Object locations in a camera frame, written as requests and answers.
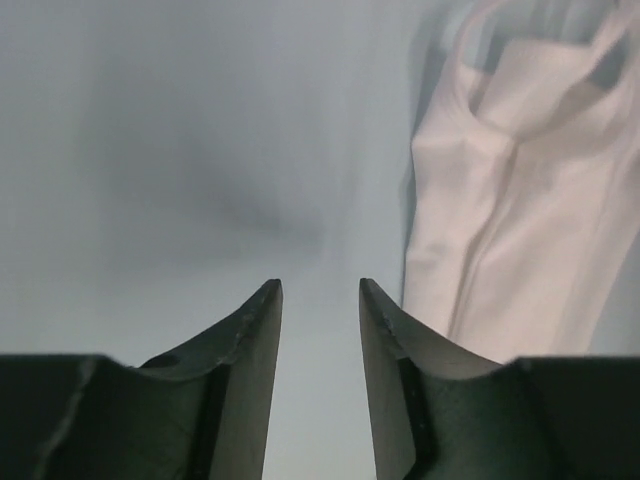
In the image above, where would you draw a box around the white tank top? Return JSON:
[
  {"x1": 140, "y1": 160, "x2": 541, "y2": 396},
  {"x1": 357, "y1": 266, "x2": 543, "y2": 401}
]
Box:
[{"x1": 403, "y1": 1, "x2": 639, "y2": 364}]

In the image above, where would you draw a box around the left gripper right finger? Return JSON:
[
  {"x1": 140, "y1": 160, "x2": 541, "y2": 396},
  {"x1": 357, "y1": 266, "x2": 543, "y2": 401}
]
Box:
[{"x1": 359, "y1": 279, "x2": 639, "y2": 479}]

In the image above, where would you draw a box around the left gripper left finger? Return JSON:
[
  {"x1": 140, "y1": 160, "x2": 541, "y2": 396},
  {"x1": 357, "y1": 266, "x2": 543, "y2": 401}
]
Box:
[{"x1": 1, "y1": 279, "x2": 283, "y2": 480}]

